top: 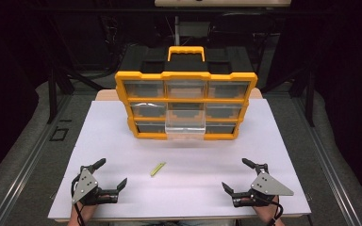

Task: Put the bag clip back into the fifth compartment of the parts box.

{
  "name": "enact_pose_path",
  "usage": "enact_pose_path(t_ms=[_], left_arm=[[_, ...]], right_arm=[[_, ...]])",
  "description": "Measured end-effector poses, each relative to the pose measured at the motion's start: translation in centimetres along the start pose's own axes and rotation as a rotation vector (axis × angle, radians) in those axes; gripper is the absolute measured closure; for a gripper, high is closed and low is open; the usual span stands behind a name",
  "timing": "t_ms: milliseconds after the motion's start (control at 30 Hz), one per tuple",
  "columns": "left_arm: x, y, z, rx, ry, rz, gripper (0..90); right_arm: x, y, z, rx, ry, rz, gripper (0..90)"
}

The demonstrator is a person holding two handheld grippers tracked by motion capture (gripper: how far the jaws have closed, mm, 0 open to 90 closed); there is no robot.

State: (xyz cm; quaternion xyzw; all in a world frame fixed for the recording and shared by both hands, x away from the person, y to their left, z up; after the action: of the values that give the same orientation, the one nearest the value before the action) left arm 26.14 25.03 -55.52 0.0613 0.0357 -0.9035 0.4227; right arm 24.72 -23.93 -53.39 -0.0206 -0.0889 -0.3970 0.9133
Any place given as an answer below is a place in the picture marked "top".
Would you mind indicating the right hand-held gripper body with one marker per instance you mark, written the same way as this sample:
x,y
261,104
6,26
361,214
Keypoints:
x,y
268,186

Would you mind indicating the grey metal post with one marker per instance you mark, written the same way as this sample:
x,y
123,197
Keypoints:
x,y
177,31

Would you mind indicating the clear plastic drawer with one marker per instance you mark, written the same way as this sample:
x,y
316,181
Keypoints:
x,y
185,129

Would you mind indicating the person's right hand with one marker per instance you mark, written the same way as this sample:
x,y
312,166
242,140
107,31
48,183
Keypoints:
x,y
264,211

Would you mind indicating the small yellow-green stick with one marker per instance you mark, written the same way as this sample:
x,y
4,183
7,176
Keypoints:
x,y
157,169

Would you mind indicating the yellow black drawer organizer cabinet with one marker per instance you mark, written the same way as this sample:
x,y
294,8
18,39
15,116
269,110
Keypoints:
x,y
185,75

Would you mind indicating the black metal stand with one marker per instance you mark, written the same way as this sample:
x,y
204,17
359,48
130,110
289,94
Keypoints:
x,y
52,94
310,100

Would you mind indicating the white background table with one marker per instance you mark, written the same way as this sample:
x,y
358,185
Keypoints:
x,y
223,3

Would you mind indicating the person's left hand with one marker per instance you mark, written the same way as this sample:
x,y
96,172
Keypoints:
x,y
87,209

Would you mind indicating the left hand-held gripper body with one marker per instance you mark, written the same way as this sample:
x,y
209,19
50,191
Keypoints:
x,y
85,185

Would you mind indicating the aluminium floor rail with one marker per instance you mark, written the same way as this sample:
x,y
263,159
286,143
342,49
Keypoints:
x,y
28,166
333,175

